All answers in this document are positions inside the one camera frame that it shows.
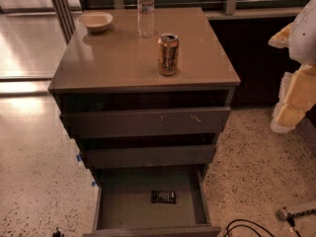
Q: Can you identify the grey drawer cabinet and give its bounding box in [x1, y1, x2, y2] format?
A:
[47, 7, 242, 237]

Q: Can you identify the middle grey drawer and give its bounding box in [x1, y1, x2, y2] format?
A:
[83, 145, 215, 169]

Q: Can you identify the black floor cable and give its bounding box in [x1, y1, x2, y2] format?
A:
[223, 218, 276, 237]

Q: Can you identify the open bottom grey drawer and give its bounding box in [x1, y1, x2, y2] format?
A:
[83, 165, 221, 237]

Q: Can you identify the orange soda can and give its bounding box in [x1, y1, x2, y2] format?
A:
[158, 34, 179, 76]

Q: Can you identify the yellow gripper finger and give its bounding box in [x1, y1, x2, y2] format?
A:
[271, 64, 316, 133]
[268, 23, 292, 48]

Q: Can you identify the top grey drawer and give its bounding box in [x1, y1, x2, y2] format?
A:
[61, 108, 230, 138]

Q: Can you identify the white power strip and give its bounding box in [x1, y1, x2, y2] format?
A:
[276, 199, 316, 221]

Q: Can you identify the blue tape piece upper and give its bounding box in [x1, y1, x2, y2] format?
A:
[76, 154, 82, 162]

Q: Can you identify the small black floor object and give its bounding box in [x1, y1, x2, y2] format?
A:
[52, 227, 64, 237]

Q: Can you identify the white ceramic bowl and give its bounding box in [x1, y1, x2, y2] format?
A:
[77, 12, 113, 34]

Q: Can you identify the dark rxbar chocolate wrapper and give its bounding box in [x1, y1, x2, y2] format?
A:
[151, 191, 177, 204]

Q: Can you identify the clear plastic water bottle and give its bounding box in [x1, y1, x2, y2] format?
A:
[137, 0, 155, 38]

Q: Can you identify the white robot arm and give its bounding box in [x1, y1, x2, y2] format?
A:
[269, 0, 316, 133]

